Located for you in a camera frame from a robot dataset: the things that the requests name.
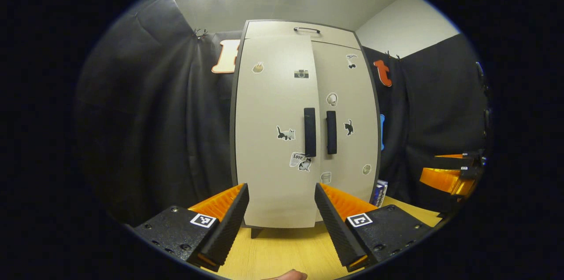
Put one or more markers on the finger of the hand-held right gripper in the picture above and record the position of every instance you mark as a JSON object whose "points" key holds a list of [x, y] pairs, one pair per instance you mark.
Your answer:
{"points": [[454, 162], [445, 181]]}

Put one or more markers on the white cabinet door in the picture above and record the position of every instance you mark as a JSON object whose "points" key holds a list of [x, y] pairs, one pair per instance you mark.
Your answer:
{"points": [[352, 156], [273, 174]]}

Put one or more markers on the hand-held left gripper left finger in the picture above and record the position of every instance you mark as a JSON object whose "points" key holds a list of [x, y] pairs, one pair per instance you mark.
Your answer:
{"points": [[229, 225]]}

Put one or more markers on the blue and white box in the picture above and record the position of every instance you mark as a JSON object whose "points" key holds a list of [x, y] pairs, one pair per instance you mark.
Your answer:
{"points": [[379, 194]]}

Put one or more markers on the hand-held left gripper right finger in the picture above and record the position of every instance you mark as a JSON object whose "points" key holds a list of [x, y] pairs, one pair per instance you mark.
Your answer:
{"points": [[335, 225]]}

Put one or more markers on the black backdrop cloth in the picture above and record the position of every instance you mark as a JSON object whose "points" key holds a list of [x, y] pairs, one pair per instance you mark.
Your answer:
{"points": [[154, 117]]}

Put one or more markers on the white shoe cabinet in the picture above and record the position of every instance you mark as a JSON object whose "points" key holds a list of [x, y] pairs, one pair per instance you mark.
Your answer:
{"points": [[256, 231]]}

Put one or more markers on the white cabinet drawer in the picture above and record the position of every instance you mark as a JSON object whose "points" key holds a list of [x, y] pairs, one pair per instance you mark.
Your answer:
{"points": [[273, 30]]}

